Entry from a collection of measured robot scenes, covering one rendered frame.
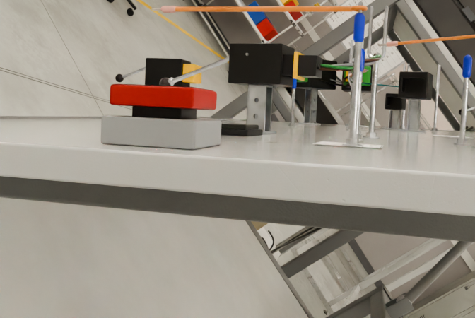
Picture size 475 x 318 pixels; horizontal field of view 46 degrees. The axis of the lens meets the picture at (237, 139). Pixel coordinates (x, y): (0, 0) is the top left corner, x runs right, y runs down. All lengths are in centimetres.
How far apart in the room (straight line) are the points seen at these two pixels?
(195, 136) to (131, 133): 4
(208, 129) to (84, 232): 50
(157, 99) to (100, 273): 50
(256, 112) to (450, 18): 108
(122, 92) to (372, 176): 15
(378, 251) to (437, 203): 782
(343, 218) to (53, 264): 42
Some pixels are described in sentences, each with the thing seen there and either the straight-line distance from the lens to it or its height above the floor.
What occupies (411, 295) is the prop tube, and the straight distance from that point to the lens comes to 133.
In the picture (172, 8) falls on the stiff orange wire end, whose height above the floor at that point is 112.
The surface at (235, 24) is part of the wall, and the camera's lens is 887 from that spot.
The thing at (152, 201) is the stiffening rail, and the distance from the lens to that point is 43.
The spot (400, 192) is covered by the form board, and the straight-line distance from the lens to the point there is 26.
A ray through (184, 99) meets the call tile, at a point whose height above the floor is 113.
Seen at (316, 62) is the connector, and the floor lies 119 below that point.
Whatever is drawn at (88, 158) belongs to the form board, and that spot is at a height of 108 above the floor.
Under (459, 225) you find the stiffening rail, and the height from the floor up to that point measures 121.
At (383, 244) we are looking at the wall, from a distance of 807.
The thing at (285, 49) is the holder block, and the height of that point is 117.
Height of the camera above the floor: 120
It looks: 12 degrees down
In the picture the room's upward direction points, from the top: 55 degrees clockwise
